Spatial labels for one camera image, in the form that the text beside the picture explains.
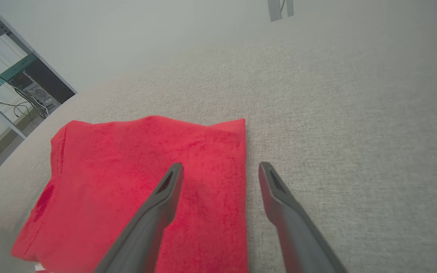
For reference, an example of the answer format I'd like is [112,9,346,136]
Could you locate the black computer tower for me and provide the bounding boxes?
[9,60,76,115]

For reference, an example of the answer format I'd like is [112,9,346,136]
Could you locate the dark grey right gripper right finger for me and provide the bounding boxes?
[258,161,348,273]

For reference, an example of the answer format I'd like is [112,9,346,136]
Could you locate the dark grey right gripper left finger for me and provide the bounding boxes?
[94,162,184,273]

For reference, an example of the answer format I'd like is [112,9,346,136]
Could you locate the red Bulls jersey white sleeves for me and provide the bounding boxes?
[11,115,250,273]

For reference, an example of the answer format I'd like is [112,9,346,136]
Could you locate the teal bar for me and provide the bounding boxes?
[0,52,39,94]

